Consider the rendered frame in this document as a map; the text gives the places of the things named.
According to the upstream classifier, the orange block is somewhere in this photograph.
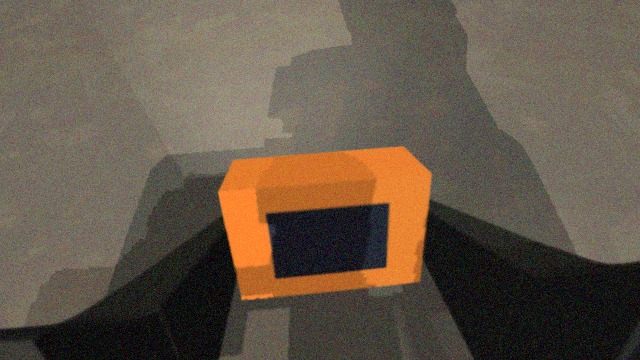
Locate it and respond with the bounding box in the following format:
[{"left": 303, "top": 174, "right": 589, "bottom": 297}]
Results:
[{"left": 219, "top": 146, "right": 432, "bottom": 300}]

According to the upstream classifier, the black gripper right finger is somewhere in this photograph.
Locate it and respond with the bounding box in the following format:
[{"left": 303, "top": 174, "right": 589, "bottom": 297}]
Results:
[{"left": 423, "top": 199, "right": 640, "bottom": 360}]

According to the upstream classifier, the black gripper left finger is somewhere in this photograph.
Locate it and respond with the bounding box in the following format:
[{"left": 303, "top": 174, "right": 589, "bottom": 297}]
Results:
[{"left": 0, "top": 215, "right": 237, "bottom": 360}]

